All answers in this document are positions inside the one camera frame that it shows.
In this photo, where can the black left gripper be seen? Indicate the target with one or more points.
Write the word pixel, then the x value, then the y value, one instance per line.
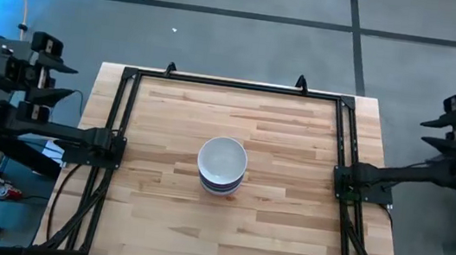
pixel 8 70

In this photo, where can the white bowl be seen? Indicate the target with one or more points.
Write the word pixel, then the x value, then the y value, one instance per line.
pixel 222 159
pixel 220 193

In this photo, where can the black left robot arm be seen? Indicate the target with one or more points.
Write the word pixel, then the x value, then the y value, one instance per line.
pixel 57 130

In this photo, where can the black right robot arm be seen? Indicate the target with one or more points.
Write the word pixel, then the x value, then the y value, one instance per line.
pixel 401 175

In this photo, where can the white paper sheet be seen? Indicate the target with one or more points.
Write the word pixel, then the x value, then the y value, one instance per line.
pixel 52 151

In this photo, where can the red small device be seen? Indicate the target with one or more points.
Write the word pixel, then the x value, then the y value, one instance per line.
pixel 8 192

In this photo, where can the white floor scrap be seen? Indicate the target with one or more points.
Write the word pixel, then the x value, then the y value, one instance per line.
pixel 174 30

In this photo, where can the black corner bracket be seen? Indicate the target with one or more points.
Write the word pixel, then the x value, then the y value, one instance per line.
pixel 348 102
pixel 130 74

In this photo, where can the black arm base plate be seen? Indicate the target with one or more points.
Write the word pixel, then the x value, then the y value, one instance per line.
pixel 85 158
pixel 370 195

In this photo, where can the black frame clip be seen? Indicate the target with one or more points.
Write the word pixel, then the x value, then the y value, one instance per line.
pixel 301 85
pixel 170 69

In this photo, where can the black table frame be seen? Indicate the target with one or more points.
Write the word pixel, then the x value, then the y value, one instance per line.
pixel 237 85

